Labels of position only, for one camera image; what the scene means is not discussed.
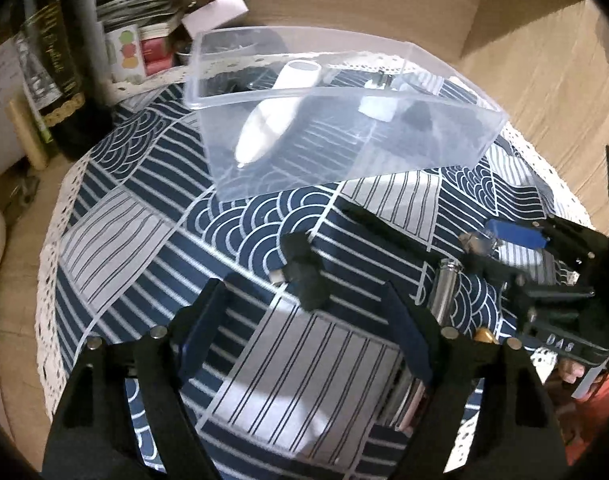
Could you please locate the pale wooden stick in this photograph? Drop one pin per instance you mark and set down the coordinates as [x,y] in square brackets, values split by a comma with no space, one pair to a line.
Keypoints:
[28,132]

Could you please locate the person's right hand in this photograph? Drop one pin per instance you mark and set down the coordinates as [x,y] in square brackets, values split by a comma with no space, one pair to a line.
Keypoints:
[570,371]

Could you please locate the clear plastic container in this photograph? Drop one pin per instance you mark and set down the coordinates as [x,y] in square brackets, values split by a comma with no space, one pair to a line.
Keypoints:
[334,160]

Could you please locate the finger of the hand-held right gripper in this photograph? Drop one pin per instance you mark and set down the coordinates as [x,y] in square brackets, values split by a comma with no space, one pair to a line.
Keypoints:
[544,297]
[516,234]

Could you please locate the white box with fruit print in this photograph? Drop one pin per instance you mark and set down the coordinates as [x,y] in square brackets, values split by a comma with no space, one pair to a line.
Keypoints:
[124,55]

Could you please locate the dark glass wine bottle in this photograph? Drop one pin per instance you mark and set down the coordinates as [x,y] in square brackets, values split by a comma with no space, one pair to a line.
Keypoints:
[59,60]

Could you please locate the white card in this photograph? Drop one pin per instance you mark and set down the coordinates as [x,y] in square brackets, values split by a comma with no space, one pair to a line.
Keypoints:
[215,12]

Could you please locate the small gold metal piece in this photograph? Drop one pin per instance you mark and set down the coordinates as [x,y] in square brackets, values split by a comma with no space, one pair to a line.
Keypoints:
[485,335]

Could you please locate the silver metal cylinder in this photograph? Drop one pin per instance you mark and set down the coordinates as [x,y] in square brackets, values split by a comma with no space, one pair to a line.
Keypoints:
[445,287]

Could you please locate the white paper sheet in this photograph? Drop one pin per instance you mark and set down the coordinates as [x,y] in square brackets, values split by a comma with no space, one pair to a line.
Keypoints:
[2,110]

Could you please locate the small white block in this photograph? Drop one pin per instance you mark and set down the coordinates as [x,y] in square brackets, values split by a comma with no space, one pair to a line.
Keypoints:
[378,109]

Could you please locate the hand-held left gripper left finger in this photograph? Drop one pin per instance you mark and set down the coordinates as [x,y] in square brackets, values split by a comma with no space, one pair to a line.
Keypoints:
[198,321]

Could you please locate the stack of papers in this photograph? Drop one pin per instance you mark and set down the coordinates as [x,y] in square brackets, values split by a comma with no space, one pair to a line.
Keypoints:
[139,6]

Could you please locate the blue patterned lace-edged placemat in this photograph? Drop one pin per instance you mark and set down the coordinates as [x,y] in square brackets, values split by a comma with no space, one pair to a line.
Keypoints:
[144,240]

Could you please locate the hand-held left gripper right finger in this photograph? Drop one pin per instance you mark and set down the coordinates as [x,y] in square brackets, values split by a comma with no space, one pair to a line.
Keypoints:
[410,331]

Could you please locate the small brass metal piece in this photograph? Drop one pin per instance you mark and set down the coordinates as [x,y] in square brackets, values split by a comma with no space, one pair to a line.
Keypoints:
[477,243]

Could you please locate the red box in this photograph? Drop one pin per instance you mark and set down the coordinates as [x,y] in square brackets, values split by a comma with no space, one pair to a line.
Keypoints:
[157,55]

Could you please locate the white pen-shaped device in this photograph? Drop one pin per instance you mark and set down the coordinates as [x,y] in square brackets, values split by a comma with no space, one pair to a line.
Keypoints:
[269,120]

